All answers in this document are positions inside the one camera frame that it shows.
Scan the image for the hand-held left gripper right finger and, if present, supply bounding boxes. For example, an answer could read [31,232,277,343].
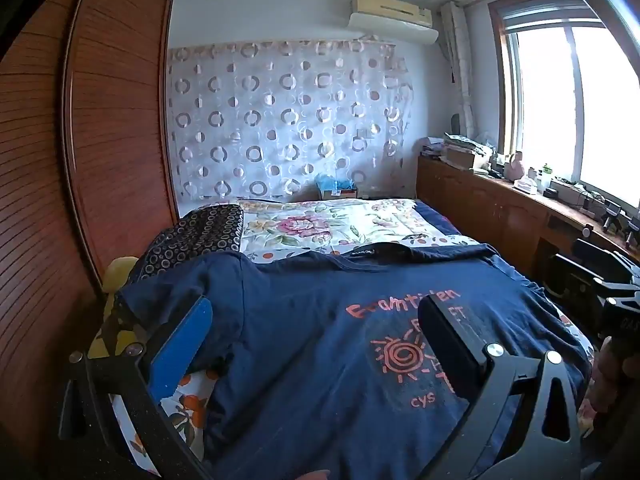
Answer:
[417,296,583,480]

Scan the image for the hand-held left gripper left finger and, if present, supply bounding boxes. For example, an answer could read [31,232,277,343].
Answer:
[57,294,216,480]

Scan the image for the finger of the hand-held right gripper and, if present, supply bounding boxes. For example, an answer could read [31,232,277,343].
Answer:
[572,238,636,275]
[547,254,607,307]

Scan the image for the navy printed t-shirt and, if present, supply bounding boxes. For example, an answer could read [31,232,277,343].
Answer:
[117,242,593,480]

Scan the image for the person's right hand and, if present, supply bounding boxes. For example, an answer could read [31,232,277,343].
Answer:
[597,337,632,401]

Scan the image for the white flat box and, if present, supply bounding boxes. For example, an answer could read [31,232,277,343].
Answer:
[550,180,601,207]

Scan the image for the yellow plush toy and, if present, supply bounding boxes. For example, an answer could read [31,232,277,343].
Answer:
[90,256,147,361]

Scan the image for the dark circle-pattern folded cloth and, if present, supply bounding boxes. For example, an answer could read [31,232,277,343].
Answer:
[135,203,245,282]

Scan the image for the pink figurine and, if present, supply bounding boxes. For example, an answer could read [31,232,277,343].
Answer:
[507,151,529,181]

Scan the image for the wooden side cabinet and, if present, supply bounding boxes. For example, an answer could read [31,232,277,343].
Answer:
[416,154,640,291]

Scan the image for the wood-framed window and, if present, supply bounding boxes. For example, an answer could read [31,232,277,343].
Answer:
[487,0,640,211]

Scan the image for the pile of papers and boxes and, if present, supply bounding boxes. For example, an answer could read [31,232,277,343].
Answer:
[422,132,496,174]

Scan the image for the floral blanket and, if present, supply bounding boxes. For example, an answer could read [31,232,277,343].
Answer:
[180,197,481,263]

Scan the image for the cardboard box with blue contents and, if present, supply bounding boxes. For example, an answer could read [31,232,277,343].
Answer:
[316,174,359,201]

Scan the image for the wooden slatted wardrobe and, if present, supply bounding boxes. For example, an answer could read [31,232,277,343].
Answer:
[0,0,181,461]

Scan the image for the white wrapped pipe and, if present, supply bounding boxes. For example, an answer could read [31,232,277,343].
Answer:
[440,1,474,137]

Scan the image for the sheer circle-pattern curtain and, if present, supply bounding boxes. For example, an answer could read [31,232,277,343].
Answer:
[167,37,418,204]

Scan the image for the wall air conditioner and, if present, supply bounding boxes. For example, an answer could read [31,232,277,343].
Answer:
[347,0,440,44]

